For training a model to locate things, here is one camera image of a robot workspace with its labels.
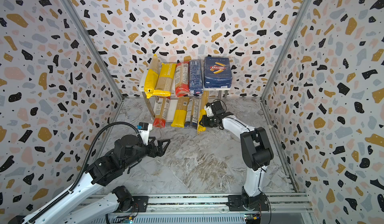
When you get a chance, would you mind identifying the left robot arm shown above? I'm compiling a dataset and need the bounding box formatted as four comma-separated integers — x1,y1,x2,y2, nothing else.
9,135,171,224

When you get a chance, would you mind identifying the red-end spaghetti bag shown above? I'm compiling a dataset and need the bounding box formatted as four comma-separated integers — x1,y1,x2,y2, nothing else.
174,62,190,97
153,97,171,128

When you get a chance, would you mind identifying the blue Barilla penne box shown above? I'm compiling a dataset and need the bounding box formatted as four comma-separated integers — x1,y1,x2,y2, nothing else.
204,57,233,89

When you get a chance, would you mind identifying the white two-tier shelf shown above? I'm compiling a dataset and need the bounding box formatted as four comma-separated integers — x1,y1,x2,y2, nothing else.
138,66,232,123

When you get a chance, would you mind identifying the blue Barilla spaghetti box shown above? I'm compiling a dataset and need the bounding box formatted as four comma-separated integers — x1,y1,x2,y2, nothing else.
189,60,203,95

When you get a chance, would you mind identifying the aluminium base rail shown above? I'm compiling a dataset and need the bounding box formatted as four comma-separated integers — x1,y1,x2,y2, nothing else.
61,193,317,224

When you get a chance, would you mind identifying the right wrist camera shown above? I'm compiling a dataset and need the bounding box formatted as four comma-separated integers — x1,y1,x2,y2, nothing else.
204,103,214,118

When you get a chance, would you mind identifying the black corrugated cable left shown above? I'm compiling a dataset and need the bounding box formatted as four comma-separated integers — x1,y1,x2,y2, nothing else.
26,121,140,224

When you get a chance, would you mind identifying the clear blue-end spaghetti bag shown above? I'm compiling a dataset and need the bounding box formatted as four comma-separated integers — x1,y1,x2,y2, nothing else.
184,99,199,129

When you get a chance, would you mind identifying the yellow spaghetti bag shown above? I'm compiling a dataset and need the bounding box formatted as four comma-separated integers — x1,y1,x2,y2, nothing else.
153,63,177,97
144,54,159,99
197,91,209,135
171,97,190,128

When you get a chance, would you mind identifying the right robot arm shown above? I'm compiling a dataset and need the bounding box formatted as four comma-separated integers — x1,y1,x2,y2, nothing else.
199,100,274,212

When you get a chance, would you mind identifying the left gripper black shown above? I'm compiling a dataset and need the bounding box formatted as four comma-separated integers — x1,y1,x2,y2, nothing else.
123,135,171,170

